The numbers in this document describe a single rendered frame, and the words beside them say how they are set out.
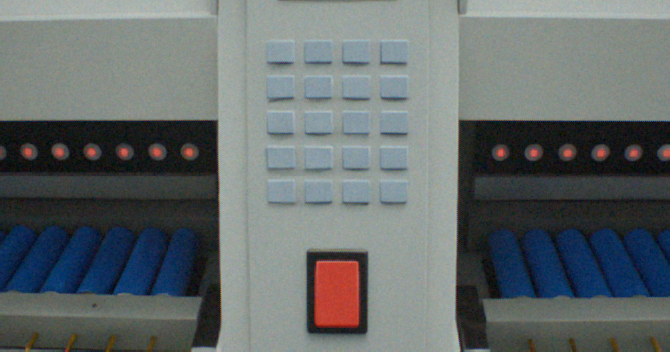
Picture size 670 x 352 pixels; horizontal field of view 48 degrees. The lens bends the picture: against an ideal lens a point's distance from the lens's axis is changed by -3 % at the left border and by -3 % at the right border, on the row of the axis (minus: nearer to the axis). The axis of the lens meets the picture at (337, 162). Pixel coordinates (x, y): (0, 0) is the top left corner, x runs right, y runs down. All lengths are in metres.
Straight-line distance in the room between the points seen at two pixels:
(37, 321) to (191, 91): 0.16
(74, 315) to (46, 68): 0.13
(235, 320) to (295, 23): 0.12
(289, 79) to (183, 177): 0.19
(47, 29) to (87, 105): 0.04
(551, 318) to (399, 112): 0.14
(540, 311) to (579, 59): 0.13
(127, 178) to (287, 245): 0.20
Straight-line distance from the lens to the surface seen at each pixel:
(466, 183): 0.51
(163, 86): 0.32
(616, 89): 0.33
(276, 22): 0.30
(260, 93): 0.30
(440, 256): 0.31
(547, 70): 0.32
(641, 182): 0.50
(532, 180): 0.48
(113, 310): 0.40
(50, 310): 0.41
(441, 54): 0.30
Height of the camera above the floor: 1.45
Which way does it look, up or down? 5 degrees down
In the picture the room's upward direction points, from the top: straight up
